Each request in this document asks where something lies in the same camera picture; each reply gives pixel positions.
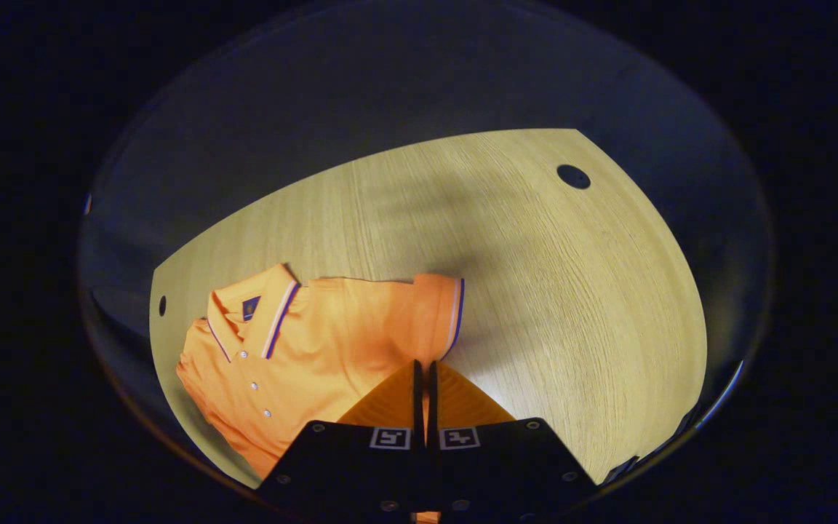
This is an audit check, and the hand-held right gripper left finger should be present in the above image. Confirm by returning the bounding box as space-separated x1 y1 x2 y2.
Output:
255 359 427 523

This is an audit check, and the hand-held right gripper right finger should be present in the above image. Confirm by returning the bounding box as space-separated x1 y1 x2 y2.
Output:
426 360 599 523

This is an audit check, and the orange T-shirt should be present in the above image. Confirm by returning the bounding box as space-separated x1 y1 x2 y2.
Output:
175 263 466 480

